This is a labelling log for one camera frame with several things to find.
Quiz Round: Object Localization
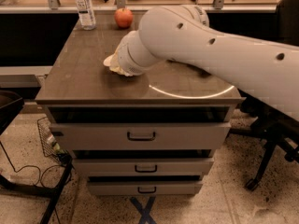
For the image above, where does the top grey drawer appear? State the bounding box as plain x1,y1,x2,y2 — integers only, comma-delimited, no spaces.
50,122,231,150

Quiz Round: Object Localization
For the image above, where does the black office chair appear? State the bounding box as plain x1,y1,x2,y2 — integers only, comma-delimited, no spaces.
229,0,299,190

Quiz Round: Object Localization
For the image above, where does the red apple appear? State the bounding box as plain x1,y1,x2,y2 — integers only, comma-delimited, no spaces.
114,8,134,28

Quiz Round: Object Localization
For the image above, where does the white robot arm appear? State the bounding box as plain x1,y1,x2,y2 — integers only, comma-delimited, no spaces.
104,6,299,120

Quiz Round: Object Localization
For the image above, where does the middle grey drawer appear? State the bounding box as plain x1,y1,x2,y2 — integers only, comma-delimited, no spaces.
73,158,214,177

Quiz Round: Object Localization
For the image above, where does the bottom grey drawer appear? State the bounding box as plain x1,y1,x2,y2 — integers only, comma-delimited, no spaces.
87,181,203,196

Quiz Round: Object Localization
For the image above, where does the wire mesh basket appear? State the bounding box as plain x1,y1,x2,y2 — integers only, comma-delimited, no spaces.
37,117,69,165

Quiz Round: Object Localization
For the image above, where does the grey drawer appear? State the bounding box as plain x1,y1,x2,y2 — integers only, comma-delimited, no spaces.
50,122,231,150
87,181,203,196
73,158,214,177

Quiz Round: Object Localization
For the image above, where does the white paper bowl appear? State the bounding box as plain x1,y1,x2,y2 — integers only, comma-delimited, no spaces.
104,55,114,67

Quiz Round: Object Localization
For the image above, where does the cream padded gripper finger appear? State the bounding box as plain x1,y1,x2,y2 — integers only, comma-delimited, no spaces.
109,50,132,77

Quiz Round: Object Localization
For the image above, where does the clear plastic water bottle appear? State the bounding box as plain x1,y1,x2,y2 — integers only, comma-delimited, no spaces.
75,0,96,30

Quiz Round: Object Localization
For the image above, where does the blue tape cross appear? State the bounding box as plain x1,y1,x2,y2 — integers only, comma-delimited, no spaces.
130,197,157,224

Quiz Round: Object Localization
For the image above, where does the grey drawer cabinet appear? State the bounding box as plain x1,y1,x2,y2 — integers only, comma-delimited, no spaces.
36,13,241,184

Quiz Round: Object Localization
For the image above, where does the black cable on floor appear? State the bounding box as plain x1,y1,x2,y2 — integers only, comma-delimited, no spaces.
0,140,73,189

